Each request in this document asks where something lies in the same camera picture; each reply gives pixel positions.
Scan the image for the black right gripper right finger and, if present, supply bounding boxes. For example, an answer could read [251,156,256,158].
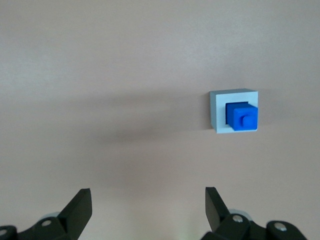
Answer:
[200,186,305,240]

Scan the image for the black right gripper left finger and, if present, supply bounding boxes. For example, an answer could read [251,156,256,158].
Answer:
[0,188,93,240]

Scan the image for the blue plastic block part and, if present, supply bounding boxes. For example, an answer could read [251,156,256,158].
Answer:
[224,100,259,132]

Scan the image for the gray square socket base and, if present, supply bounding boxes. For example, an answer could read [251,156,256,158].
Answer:
[209,87,259,136]

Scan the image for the brown table cover sheet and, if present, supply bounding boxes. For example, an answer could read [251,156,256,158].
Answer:
[0,0,320,240]

